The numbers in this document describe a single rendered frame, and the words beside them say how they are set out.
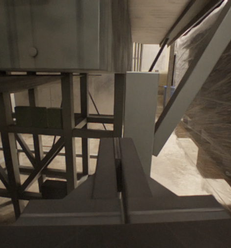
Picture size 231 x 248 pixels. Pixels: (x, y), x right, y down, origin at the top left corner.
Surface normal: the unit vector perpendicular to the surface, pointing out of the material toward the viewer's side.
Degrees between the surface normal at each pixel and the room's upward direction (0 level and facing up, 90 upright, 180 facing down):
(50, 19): 90
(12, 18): 90
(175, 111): 90
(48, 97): 90
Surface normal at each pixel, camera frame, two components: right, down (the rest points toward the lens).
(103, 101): -0.11, 0.26
